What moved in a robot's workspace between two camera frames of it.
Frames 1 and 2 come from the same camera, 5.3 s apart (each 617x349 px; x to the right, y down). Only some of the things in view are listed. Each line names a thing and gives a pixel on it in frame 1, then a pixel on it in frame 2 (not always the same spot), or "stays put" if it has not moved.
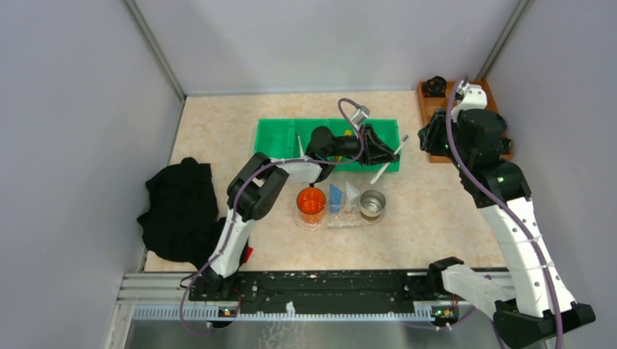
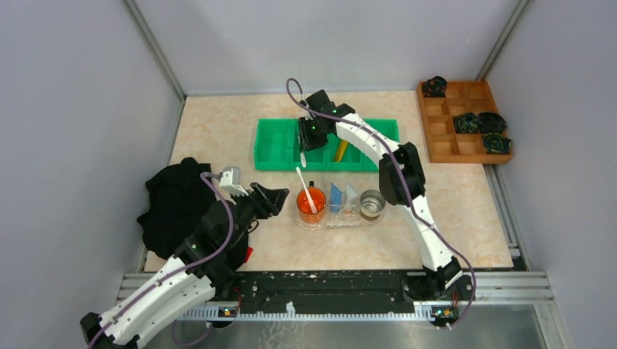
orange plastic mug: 311,202 stays put
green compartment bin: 281,138 stays put
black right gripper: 428,137 -> 312,142
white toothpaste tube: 351,194 stays put
